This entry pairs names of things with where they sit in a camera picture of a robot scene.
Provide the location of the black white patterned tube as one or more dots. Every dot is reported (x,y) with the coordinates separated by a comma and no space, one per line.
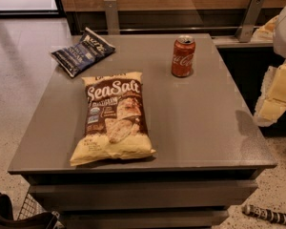
(265,214)

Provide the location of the metal wall bracket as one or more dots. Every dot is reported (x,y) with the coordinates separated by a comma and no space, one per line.
(245,30)
(112,19)

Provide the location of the left metal wall bracket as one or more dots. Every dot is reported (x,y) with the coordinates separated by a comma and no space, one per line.
(112,19)

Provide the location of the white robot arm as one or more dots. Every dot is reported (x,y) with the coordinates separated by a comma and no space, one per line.
(279,36)

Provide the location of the right metal wall bracket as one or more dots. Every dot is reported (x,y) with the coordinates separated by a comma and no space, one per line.
(245,30)

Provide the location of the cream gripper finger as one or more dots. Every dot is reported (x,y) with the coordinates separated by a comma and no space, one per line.
(266,31)
(271,104)

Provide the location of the grey table cabinet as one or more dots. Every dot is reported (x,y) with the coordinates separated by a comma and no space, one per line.
(208,151)

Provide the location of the blue chips bag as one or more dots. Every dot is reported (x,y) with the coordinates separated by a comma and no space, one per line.
(90,49)

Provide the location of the wire mesh basket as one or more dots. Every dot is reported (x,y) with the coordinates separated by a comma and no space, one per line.
(30,208)

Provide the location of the red coke can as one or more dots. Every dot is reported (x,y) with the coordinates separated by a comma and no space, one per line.
(183,56)

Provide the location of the sea salt chips bag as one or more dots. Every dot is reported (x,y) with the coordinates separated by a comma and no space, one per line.
(115,125)

